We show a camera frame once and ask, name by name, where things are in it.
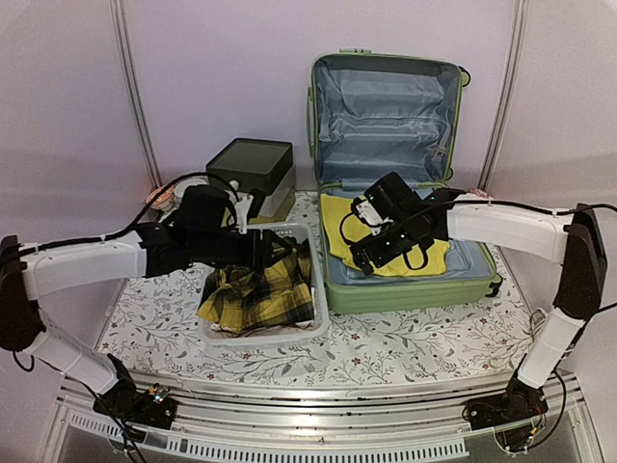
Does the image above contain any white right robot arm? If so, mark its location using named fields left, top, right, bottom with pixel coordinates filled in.
left=345, top=173, right=608, bottom=430

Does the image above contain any yellow plaid garment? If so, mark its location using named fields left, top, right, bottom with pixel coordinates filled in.
left=197, top=265, right=314, bottom=336

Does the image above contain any red patterned small bowl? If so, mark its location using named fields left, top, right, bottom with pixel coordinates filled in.
left=146, top=187, right=174, bottom=212

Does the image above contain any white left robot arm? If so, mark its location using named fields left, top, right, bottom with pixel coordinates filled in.
left=1, top=185, right=297, bottom=429

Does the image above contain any floral white tablecloth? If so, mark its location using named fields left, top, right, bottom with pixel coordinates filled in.
left=97, top=261, right=545, bottom=389

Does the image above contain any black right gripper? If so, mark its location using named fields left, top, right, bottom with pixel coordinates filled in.
left=350, top=218, right=416, bottom=276

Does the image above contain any green hard-shell suitcase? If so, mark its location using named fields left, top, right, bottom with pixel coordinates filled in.
left=307, top=51, right=502, bottom=314

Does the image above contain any plain yellow garment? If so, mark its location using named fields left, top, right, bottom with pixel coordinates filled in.
left=320, top=191, right=452, bottom=281

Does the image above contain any drawer cabinet with dark top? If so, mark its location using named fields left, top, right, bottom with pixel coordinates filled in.
left=205, top=138, right=296, bottom=223

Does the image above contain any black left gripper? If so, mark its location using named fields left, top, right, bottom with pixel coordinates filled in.
left=191, top=229, right=294, bottom=268

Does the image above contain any small white bowl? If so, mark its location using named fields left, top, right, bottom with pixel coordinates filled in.
left=173, top=179, right=193, bottom=207

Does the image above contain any aluminium front rail frame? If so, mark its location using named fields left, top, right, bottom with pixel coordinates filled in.
left=40, top=371, right=604, bottom=462

